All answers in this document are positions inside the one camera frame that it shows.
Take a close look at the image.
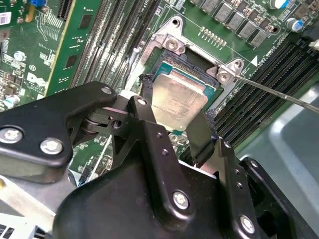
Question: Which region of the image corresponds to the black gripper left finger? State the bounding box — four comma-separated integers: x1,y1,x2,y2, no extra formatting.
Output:
0,73,197,225

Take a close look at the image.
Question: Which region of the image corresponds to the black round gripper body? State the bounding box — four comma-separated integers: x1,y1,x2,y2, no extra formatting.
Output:
52,158,232,239

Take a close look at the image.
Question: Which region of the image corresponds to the silver topped CPU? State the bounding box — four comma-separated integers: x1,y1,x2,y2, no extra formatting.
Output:
149,62,216,136

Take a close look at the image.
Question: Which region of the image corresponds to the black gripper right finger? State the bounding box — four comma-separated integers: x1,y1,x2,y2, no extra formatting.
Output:
185,109,312,239

